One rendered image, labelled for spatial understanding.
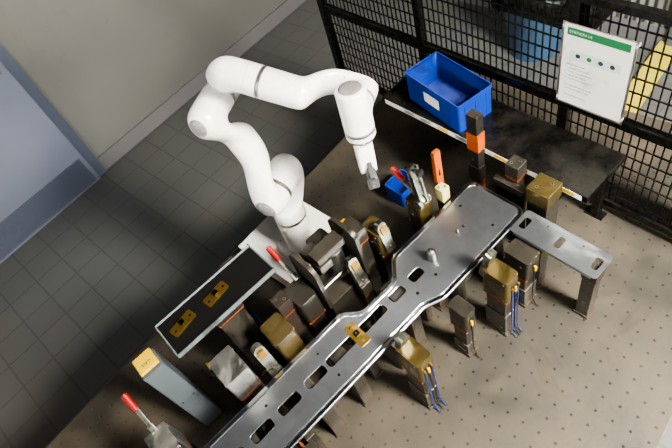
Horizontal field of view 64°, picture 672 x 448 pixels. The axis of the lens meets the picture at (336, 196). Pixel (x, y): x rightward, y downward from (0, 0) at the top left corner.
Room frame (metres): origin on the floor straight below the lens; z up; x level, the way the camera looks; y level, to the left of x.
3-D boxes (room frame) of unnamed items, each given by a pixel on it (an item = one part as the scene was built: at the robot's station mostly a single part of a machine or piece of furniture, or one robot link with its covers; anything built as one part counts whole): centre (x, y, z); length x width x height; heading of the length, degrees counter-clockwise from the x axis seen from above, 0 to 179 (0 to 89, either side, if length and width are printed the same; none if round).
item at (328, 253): (0.99, 0.09, 0.95); 0.18 x 0.13 x 0.49; 117
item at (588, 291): (0.71, -0.64, 0.84); 0.05 x 0.05 x 0.29; 27
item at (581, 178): (1.35, -0.62, 1.02); 0.90 x 0.22 x 0.03; 27
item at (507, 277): (0.75, -0.38, 0.87); 0.12 x 0.07 x 0.35; 27
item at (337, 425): (0.66, 0.27, 0.84); 0.12 x 0.05 x 0.29; 27
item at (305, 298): (0.93, 0.22, 0.89); 0.12 x 0.07 x 0.38; 27
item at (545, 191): (0.98, -0.63, 0.88); 0.08 x 0.08 x 0.36; 27
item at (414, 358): (0.62, -0.05, 0.87); 0.12 x 0.07 x 0.35; 27
